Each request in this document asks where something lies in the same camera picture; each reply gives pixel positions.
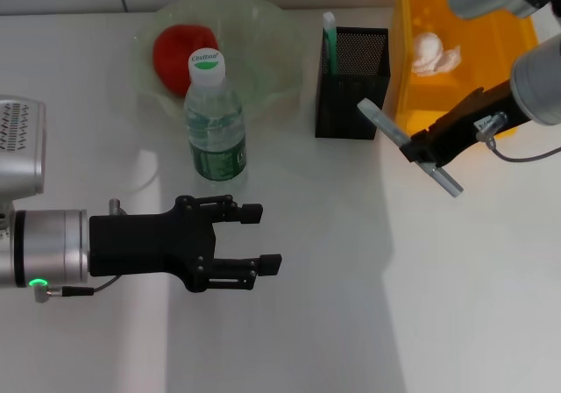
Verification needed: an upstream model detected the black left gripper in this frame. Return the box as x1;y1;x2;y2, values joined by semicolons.
88;194;283;294

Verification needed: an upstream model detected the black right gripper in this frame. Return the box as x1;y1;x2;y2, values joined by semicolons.
398;80;533;168

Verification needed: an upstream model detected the silver staples strip clear wrapper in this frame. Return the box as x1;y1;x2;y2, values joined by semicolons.
357;98;465;198

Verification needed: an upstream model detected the white paper ball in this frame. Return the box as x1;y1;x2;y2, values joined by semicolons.
411;32;462;77

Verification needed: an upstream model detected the clear water bottle green label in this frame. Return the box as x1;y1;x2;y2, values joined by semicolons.
182;49;249;182

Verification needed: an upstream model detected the green utility knife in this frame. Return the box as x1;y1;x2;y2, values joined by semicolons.
322;11;339;76

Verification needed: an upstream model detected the red-orange fruit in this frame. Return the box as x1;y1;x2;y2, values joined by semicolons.
152;23;219;99

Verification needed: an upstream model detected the black mesh pen holder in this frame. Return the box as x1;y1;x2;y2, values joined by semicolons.
314;25;391;139

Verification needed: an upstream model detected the pale green glass fruit bowl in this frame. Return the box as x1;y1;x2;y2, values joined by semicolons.
131;0;304;125

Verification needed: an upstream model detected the yellow plastic bin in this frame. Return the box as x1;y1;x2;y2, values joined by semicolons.
392;0;539;139

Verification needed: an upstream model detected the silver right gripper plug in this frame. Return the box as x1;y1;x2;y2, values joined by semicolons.
475;111;508;144

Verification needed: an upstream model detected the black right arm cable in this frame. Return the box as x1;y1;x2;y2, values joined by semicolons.
489;138;561;163

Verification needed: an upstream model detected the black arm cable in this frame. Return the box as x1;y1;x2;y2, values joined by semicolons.
489;138;561;163
33;275;122;303

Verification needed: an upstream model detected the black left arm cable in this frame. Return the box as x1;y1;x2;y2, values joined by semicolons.
33;275;122;303

